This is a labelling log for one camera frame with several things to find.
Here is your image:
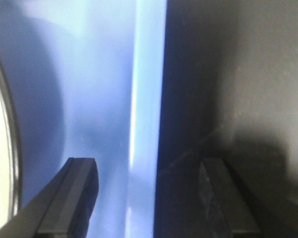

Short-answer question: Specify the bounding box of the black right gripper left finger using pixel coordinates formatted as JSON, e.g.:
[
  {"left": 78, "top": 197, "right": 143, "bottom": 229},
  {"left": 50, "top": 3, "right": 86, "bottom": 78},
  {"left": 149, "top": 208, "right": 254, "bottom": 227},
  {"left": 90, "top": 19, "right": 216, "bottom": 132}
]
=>
[{"left": 0, "top": 158, "right": 99, "bottom": 238}]

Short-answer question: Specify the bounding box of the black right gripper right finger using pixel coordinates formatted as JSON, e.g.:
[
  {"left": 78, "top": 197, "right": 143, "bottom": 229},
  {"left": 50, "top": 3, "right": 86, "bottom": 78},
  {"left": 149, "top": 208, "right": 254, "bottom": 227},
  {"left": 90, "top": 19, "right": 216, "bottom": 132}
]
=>
[{"left": 199, "top": 158, "right": 298, "bottom": 238}]

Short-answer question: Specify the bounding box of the blue plastic tray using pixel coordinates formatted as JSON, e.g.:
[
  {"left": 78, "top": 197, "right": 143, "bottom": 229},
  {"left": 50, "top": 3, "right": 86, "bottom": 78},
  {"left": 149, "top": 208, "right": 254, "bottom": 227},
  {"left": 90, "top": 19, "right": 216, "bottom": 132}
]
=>
[{"left": 0, "top": 0, "right": 167, "bottom": 238}]

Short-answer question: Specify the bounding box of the beige plate with black rim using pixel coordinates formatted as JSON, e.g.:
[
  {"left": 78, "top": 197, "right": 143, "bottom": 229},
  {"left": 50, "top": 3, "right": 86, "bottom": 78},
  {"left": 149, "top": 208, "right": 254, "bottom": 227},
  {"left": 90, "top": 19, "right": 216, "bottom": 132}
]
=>
[{"left": 0, "top": 60, "right": 22, "bottom": 224}]

